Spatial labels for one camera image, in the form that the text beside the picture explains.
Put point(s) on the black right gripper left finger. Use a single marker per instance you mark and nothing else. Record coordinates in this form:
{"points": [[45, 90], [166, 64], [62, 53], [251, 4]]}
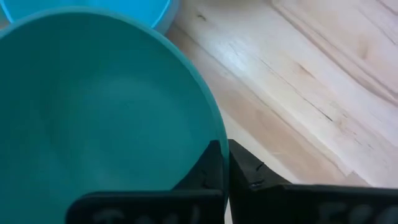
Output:
{"points": [[199, 199]]}

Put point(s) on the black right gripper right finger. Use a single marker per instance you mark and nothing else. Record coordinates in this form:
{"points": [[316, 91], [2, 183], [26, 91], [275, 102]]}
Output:
{"points": [[280, 202]]}

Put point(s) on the teal plastic bowl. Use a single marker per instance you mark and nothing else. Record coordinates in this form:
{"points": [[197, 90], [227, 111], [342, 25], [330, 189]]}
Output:
{"points": [[102, 105]]}

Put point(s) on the light blue plastic bowl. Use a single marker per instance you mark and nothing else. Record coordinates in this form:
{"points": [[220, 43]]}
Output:
{"points": [[136, 7]]}

